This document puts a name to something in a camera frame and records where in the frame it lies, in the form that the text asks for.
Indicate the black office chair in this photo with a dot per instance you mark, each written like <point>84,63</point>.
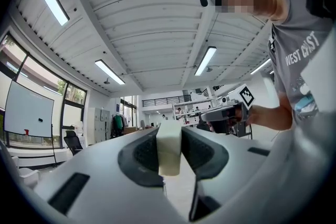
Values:
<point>73,141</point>

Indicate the grey lockers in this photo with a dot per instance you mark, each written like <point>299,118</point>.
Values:
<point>98,126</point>

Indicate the large black-framed window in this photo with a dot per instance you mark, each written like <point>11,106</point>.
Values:
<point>73,94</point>

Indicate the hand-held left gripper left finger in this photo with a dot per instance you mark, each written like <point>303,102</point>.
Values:
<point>110,191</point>

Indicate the white foam block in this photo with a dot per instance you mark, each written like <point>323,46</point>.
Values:
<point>169,147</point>

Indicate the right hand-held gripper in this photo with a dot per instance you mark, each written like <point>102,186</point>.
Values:
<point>242,115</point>

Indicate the person's right forearm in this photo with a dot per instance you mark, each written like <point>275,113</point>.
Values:
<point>273,119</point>

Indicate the white board on stand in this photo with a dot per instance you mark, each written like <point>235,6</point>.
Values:
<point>29,110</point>

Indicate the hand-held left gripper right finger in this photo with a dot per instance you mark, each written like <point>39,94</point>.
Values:
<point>223,144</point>

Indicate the clothes rack with green jacket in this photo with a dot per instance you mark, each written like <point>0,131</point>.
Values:
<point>118,123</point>

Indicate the person's grey printed t-shirt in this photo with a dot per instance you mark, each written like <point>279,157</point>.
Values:
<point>296,34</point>

